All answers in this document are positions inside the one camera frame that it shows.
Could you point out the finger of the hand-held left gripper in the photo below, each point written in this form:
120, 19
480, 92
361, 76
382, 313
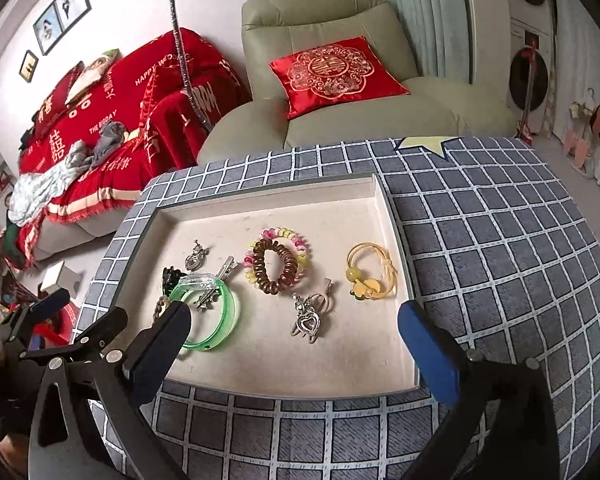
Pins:
52, 302
97, 335

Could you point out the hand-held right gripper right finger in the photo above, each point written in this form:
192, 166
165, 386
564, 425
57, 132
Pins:
430, 355

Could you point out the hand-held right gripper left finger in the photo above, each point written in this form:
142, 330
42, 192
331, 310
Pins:
157, 355

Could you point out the green translucent bangle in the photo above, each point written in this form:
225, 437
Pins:
227, 320

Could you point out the black hair claw clip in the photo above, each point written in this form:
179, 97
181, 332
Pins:
170, 277

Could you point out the white jewelry tray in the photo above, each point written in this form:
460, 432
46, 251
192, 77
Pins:
340, 360

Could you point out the silver duckbill hair clip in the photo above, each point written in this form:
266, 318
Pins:
226, 267

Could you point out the silver hollow heart keyring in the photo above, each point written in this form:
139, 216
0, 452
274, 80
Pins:
307, 325

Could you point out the white box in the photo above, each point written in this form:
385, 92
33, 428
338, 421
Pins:
60, 280

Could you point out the red patterned stool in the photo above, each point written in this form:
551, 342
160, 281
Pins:
62, 325

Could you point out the silver heart pendant pink gem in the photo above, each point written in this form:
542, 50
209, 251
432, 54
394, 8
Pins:
196, 259

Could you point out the light blue white cloth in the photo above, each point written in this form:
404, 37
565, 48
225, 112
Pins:
40, 185

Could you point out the grey garment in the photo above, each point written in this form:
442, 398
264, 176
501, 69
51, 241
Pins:
107, 142

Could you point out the red fringed pillow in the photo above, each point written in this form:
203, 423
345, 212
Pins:
55, 95

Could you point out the red printed sofa blanket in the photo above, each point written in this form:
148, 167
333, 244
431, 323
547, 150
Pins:
120, 100

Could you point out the red satin cushion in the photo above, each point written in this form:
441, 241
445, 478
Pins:
152, 100

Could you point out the printed photo pillow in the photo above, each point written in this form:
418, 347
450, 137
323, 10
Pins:
92, 72

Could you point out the small hanger rack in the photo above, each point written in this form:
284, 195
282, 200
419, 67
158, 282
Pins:
585, 130

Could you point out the silver wrapped pole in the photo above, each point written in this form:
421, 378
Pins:
182, 60

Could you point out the white washing machine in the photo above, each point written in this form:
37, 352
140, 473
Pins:
527, 77

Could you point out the red embroidered cushion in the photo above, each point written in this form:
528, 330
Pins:
330, 75

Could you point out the pale blue curtain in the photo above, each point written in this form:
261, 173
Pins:
420, 10

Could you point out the pale green armchair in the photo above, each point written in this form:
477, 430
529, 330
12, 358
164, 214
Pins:
305, 10

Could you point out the small framed wall photo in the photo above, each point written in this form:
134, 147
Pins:
28, 66

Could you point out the medium framed wall photo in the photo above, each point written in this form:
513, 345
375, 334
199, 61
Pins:
47, 32

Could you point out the large framed wall photo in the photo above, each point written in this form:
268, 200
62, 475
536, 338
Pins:
70, 5

